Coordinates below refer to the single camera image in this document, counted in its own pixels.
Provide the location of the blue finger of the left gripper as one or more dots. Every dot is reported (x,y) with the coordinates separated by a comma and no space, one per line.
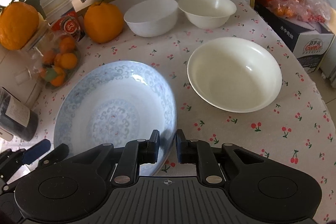
(36,151)

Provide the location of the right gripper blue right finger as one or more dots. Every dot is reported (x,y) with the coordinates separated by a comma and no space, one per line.
(200,154)

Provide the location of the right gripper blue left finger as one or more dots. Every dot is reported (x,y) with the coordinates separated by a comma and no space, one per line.
(129,158)

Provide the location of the blue patterned plate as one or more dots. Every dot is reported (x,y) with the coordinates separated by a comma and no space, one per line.
(116,103)

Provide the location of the large cream bowl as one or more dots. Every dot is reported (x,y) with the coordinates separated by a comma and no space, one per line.
(234,74)

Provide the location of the small cream bowl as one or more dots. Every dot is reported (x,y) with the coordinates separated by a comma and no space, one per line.
(207,14)

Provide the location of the white kitchen appliance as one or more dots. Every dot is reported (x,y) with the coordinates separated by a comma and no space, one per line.
(19,91)

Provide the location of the dark jar with label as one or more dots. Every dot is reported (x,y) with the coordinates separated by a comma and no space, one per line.
(16,118)

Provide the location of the cherry print tablecloth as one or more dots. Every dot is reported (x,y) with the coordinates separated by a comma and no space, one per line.
(296,129)

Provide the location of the clear box of small oranges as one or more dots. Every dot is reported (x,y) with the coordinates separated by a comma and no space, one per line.
(51,56)

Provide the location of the large orange with leaves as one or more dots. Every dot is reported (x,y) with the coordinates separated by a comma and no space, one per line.
(20,19)

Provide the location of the large orange on table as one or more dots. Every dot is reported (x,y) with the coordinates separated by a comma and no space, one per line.
(103,22)

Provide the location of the small white bowl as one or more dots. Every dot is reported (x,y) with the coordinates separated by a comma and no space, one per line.
(152,18)

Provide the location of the stack of white paper cups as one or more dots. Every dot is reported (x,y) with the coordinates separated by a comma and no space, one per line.
(56,3)

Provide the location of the dark blue cardboard box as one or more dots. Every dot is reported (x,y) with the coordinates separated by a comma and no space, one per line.
(307,41)

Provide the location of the plastic bag of fruit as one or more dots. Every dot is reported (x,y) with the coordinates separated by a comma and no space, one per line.
(304,10)

